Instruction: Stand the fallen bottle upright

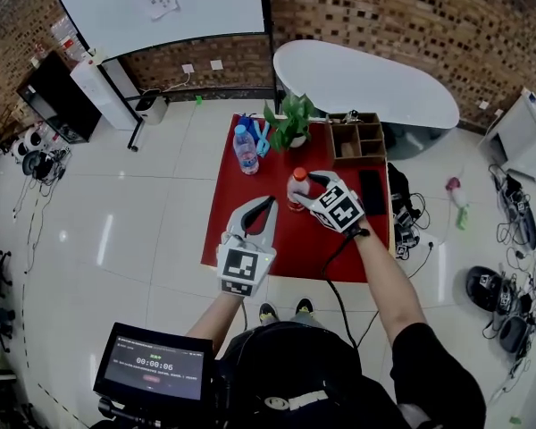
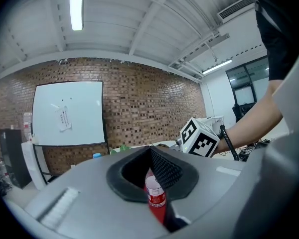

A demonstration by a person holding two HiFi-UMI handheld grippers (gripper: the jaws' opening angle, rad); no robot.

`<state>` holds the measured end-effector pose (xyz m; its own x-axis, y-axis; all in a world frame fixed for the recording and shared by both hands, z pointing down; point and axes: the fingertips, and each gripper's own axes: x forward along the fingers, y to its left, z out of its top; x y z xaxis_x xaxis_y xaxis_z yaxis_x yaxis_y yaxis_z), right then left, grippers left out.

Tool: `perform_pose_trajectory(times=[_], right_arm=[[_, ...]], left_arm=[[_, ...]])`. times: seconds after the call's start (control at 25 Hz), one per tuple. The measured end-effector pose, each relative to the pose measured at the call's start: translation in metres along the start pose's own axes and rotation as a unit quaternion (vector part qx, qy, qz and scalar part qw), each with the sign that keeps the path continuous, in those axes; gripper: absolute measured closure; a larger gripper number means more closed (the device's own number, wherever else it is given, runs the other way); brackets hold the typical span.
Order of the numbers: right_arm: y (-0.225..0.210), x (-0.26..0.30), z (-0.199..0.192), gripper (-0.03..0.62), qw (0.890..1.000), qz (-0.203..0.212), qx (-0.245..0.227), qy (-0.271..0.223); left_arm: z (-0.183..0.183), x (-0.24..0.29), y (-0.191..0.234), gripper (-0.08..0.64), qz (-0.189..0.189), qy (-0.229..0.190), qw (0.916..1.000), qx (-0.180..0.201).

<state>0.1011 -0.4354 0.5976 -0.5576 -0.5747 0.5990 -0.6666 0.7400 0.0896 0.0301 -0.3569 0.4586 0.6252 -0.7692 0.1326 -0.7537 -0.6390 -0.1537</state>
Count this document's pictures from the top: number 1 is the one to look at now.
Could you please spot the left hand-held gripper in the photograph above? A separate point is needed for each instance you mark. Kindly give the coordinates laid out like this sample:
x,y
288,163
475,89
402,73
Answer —
x,y
245,266

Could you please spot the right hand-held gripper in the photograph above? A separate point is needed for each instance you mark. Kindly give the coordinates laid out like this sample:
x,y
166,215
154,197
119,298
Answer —
x,y
339,208

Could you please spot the red label plastic bottle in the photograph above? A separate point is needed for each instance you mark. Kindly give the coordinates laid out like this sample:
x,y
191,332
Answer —
x,y
298,183

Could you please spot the person's left forearm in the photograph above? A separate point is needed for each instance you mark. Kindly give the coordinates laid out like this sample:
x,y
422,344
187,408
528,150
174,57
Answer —
x,y
219,315

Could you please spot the person's right forearm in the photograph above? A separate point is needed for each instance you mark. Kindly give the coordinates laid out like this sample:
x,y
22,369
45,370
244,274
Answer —
x,y
388,284

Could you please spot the blue label water bottle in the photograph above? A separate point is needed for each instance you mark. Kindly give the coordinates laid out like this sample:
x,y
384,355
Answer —
x,y
245,150

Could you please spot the green translucent plastic piece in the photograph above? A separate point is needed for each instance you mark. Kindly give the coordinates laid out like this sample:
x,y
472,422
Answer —
x,y
462,218

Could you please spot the whiteboard on black stand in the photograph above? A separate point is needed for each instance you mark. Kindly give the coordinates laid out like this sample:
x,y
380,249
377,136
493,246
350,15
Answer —
x,y
183,7

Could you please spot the red table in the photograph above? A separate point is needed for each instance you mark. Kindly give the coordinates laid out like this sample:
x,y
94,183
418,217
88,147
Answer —
x,y
290,248

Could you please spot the black phone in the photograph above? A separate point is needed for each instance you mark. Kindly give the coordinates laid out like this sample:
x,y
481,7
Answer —
x,y
372,192

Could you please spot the brown wooden organizer box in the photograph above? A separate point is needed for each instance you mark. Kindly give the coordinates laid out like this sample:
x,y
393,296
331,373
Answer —
x,y
357,141

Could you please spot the green potted plant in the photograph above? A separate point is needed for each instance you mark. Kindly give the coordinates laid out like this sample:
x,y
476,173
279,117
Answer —
x,y
290,123

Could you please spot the black bag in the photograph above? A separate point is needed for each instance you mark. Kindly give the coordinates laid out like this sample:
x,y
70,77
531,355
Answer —
x,y
399,195

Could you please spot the person's left shoe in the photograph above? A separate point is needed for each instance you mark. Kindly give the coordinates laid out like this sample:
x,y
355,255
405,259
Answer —
x,y
268,312

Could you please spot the person's shoe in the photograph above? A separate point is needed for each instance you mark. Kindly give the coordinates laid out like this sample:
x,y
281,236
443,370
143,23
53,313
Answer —
x,y
304,306
268,312

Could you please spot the person's right shoe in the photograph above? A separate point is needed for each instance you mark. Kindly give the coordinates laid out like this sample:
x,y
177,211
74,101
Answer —
x,y
304,306

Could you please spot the white bathtub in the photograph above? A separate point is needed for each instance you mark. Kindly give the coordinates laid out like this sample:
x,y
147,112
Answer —
x,y
366,83

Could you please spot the white power strip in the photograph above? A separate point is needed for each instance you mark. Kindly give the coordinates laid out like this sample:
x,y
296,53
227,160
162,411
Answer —
x,y
429,242

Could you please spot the pink and white toy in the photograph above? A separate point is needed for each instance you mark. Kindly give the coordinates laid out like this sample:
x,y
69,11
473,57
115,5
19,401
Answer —
x,y
456,192

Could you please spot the white trash bin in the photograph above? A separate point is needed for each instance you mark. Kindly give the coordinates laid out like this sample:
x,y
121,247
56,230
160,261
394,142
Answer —
x,y
152,107

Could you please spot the person's black shirt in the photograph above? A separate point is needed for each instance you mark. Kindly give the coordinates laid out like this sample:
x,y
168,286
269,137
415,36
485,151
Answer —
x,y
295,373

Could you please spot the black monitor screen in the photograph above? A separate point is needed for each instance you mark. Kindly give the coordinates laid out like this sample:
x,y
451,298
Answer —
x,y
154,367

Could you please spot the black helmet with markers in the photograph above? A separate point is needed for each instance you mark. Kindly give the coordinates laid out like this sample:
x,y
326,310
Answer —
x,y
487,286

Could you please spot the white water dispenser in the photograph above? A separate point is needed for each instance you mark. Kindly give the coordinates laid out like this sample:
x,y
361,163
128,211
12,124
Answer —
x,y
100,94

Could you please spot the white cabinet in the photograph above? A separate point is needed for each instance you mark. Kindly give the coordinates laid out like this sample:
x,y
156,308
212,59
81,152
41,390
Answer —
x,y
522,141

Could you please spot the black glass cabinet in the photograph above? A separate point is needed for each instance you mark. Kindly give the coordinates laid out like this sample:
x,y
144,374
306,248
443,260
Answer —
x,y
58,101

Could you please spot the white round device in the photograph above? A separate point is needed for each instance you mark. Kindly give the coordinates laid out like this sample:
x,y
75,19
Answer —
x,y
19,148
35,140

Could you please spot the dark round speaker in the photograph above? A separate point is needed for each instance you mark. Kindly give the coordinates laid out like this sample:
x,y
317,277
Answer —
x,y
513,334

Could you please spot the clear water jug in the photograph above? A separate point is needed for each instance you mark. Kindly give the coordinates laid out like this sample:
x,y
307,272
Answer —
x,y
67,38

